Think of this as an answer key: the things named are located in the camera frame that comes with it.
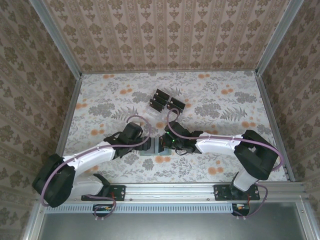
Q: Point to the black credit card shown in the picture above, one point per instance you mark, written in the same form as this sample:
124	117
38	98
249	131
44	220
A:
160	98
178	101
156	105
163	93
175	106

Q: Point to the aluminium mounting rail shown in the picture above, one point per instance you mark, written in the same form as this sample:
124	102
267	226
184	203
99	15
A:
170	191

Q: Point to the aluminium side rail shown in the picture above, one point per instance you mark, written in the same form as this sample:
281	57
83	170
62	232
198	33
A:
269	112
70	107

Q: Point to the clear acrylic card stand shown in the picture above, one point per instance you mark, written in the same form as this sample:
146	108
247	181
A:
157	112

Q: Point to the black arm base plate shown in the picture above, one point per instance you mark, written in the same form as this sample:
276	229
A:
120	193
220	193

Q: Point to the grey metal panel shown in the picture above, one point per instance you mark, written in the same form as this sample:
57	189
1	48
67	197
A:
162	227

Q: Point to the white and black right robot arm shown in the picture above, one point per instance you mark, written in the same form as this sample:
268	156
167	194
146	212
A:
217	146

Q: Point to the grey-green card holder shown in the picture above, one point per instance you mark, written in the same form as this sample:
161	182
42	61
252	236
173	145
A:
160	153

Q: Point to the aluminium frame post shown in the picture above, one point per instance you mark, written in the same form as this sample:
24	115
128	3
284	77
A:
278	37
57	37

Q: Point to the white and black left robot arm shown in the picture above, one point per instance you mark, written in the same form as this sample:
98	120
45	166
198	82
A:
95	156

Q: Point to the aluminium frame bar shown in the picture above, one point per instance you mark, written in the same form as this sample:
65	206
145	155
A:
33	223
305	222

